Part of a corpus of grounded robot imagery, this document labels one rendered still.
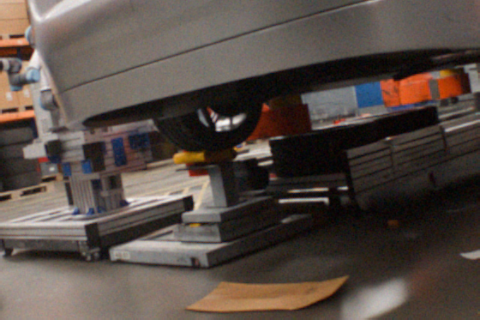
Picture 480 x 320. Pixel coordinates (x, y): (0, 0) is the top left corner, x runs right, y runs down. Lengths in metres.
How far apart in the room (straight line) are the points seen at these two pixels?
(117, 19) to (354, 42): 0.84
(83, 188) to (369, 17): 3.03
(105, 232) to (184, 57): 2.11
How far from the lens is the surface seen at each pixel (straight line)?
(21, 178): 11.03
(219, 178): 3.54
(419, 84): 5.54
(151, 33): 2.15
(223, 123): 3.72
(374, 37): 1.73
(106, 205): 4.43
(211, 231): 3.37
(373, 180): 3.88
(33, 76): 3.97
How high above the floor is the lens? 0.70
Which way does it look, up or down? 3 degrees down
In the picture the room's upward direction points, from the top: 11 degrees counter-clockwise
